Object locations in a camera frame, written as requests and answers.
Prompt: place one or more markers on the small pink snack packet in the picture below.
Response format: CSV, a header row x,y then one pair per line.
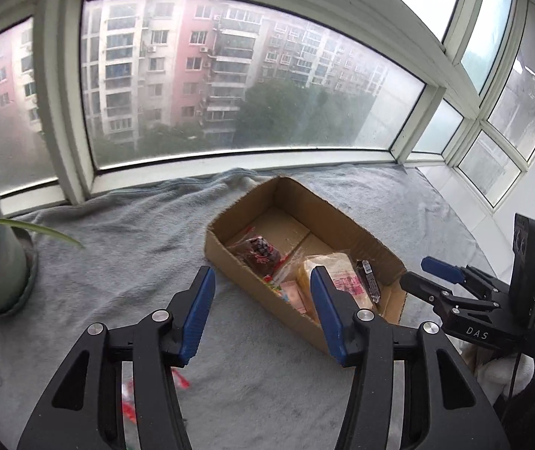
x,y
293,295

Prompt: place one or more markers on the grey blanket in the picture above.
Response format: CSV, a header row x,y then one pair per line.
x,y
131,243

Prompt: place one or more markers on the brown cardboard box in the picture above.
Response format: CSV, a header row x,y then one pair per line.
x,y
342,225

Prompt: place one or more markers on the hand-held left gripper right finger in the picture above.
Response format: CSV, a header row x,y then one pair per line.
x,y
328,318

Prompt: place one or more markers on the dark snack packet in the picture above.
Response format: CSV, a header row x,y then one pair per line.
x,y
370,281

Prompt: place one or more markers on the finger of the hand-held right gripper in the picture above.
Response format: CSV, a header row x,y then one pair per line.
x,y
440,267
419,285

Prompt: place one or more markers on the green spider plant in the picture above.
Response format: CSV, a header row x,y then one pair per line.
x,y
37,229

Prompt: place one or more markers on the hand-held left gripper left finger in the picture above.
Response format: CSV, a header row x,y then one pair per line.
x,y
197,318

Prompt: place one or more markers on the apartment buildings outside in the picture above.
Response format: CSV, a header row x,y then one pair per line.
x,y
178,79

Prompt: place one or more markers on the person's right hand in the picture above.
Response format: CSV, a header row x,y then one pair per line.
x,y
494,372

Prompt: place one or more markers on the large yellow bread packet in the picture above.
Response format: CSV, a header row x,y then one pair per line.
x,y
337,267

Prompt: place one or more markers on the red date snack packet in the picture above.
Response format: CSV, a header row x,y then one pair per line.
x,y
180,378
260,253

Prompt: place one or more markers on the white window frame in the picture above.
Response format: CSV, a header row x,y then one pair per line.
x,y
61,79

